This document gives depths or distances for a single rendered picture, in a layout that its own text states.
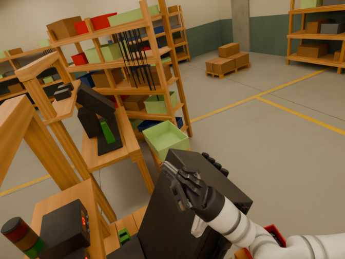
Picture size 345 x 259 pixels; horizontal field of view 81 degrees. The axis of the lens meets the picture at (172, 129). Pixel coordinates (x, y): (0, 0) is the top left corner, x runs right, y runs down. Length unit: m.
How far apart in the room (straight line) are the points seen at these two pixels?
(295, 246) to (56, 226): 0.69
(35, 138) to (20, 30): 8.48
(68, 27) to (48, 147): 3.14
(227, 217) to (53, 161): 0.97
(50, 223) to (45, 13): 8.83
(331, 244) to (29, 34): 9.46
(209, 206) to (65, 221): 0.51
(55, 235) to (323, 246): 0.73
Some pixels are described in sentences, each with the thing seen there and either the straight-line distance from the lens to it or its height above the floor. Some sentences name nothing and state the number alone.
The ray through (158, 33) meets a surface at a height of 1.43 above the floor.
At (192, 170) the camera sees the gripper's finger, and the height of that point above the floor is 1.79.
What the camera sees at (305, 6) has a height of 1.46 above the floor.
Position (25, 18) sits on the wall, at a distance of 9.49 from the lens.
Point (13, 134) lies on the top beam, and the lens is 0.86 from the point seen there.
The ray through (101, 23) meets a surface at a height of 2.19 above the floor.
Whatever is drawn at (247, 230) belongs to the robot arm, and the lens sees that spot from 0.53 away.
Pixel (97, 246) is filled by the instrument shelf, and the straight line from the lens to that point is 0.78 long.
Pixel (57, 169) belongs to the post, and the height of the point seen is 1.54.
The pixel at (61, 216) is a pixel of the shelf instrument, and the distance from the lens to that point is 0.84.
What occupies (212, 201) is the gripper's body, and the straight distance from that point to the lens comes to 0.47.
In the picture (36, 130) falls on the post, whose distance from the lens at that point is 1.17.
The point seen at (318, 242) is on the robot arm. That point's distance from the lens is 0.63.
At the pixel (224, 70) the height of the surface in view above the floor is 0.22.
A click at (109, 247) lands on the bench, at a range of 1.62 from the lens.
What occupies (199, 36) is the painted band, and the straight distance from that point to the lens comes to 10.32.
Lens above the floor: 2.12
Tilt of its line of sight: 30 degrees down
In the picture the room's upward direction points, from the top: 15 degrees counter-clockwise
